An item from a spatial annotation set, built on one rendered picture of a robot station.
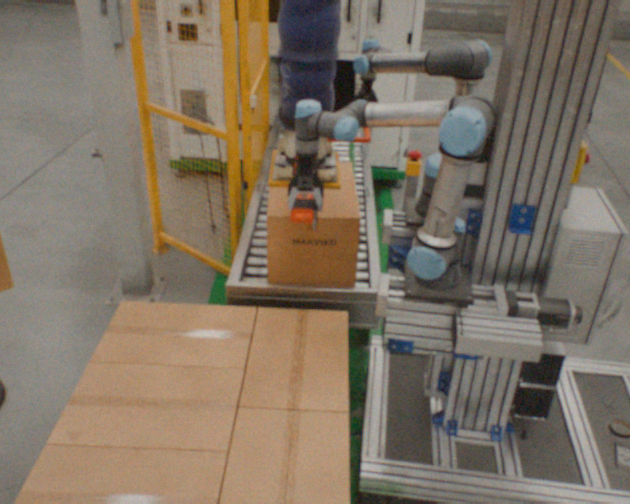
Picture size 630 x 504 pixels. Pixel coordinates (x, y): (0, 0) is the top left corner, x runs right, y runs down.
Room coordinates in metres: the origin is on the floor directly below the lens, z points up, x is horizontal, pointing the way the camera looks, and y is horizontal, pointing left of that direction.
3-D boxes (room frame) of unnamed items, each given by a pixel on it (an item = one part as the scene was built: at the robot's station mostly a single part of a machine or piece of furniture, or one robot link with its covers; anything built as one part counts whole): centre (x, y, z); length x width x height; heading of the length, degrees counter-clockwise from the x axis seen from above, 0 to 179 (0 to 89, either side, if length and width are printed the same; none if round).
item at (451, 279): (1.75, -0.39, 1.09); 0.15 x 0.15 x 0.10
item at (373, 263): (3.45, -0.26, 0.50); 2.31 x 0.05 x 0.19; 0
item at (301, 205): (1.81, 0.07, 1.24); 0.08 x 0.07 x 0.05; 2
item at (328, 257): (2.61, 0.06, 0.75); 0.60 x 0.40 x 0.40; 3
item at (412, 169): (2.86, -0.43, 0.50); 0.07 x 0.07 x 1.00; 0
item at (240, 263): (3.46, 0.39, 0.50); 2.31 x 0.05 x 0.19; 0
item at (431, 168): (2.25, -0.45, 1.20); 0.13 x 0.12 x 0.14; 136
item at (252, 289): (2.29, 0.07, 0.58); 0.70 x 0.03 x 0.06; 90
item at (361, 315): (2.29, 0.07, 0.48); 0.70 x 0.03 x 0.15; 90
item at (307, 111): (1.83, 0.06, 1.55); 0.09 x 0.08 x 0.11; 64
